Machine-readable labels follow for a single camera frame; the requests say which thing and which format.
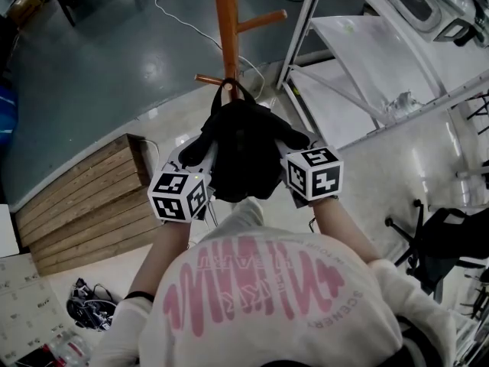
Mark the blue plastic bin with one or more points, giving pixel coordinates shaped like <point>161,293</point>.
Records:
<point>7,113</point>

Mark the wooden plank platform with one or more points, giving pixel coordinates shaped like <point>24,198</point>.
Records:
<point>84,205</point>

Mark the white metal shelving unit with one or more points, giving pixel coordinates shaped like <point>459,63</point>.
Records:
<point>363,52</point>

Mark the brown wooden coat rack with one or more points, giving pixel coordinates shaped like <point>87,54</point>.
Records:
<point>227,25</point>

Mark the person's left forearm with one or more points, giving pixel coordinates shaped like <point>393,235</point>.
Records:
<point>160,258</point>

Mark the white oval appliance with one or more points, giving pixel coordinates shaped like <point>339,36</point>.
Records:
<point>416,2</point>

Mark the person's white printed shirt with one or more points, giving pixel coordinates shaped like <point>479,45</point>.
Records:
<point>267,300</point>

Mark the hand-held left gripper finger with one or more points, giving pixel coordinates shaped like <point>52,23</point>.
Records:
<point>173,158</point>
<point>212,159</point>

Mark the black backpack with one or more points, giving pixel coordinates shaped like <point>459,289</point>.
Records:
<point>244,155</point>

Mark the white table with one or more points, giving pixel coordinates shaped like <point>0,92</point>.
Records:
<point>7,231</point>

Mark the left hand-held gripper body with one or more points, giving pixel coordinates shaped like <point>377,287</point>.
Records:
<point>175,197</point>

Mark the person's right forearm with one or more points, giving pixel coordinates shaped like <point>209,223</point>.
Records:
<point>344,231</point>

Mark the white drawer cabinet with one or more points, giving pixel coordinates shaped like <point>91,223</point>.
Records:
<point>26,304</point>

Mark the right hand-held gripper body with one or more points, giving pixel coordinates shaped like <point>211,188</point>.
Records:
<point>313,174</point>

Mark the person's white trouser leg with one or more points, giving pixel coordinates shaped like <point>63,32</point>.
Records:
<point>237,220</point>

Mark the black metal stool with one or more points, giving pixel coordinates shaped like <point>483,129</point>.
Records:
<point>477,113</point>

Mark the pack of water bottles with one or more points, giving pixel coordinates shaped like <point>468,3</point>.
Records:
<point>68,350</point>

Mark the black framed white tag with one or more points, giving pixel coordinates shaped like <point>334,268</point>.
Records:
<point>456,33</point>

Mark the black office chair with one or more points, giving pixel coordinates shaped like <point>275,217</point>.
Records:
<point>447,243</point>

